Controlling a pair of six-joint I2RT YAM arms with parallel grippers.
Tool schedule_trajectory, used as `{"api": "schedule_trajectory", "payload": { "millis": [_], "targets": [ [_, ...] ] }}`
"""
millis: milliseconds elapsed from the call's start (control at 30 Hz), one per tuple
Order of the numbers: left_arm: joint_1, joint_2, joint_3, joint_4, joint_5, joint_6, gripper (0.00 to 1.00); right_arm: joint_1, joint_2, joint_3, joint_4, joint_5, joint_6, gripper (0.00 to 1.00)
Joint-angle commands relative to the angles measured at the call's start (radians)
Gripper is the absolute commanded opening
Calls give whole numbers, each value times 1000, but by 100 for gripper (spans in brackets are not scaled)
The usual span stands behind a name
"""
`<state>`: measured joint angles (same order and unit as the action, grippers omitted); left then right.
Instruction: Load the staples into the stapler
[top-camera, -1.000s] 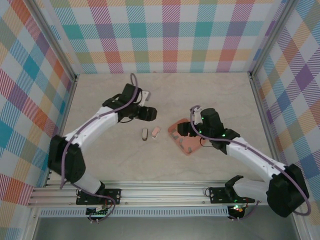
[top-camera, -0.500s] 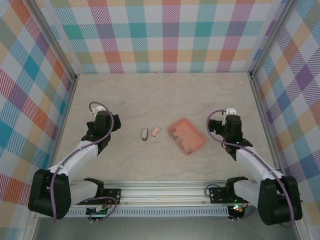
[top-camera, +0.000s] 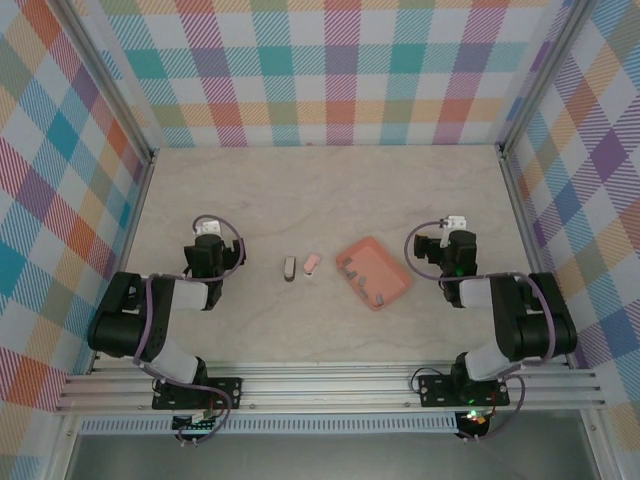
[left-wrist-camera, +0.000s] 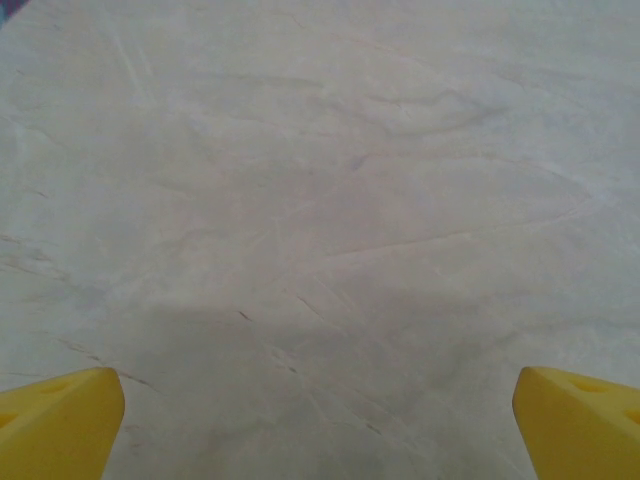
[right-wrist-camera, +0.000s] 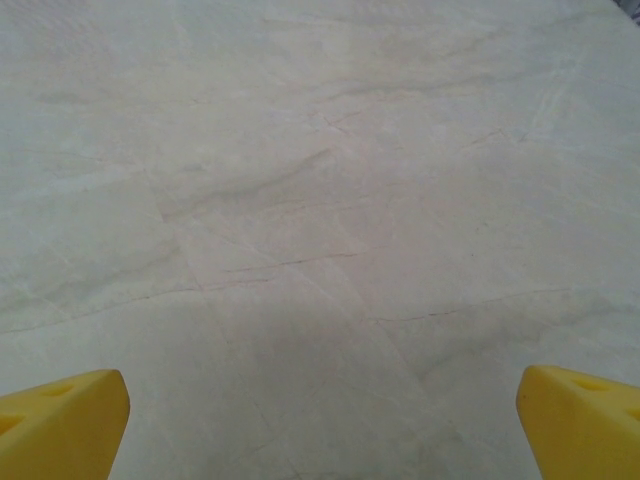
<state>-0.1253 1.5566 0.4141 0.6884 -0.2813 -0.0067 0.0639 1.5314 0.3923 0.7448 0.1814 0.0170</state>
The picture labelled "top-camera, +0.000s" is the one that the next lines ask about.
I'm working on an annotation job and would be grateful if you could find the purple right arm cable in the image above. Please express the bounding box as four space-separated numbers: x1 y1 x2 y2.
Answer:
462 272 560 444

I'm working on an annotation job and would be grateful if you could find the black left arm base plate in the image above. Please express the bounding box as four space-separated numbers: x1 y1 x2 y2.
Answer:
152 377 244 411

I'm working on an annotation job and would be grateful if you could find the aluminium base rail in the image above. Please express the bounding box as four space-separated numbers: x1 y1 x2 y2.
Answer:
54 367 609 414

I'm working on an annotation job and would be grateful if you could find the aluminium frame post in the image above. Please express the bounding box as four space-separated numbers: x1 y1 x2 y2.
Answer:
497 0 601 151
62 0 159 164

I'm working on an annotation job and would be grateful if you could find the aluminium side rail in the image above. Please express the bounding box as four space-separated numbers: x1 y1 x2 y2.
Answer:
499 144 591 371
89 149 159 376

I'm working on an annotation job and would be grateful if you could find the white slotted cable duct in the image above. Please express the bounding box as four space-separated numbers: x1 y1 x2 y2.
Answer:
79 412 459 435

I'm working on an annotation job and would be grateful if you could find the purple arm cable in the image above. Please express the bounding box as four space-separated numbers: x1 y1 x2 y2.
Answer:
132 273 237 446
462 272 560 444

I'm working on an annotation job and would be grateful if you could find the pink plastic tray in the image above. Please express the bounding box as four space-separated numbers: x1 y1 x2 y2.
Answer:
335 237 414 312

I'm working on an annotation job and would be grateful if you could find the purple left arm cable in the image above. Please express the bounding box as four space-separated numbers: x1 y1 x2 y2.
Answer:
132 273 237 446

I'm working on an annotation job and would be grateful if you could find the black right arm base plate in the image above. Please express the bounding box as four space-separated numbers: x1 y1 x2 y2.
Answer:
417 374 511 409

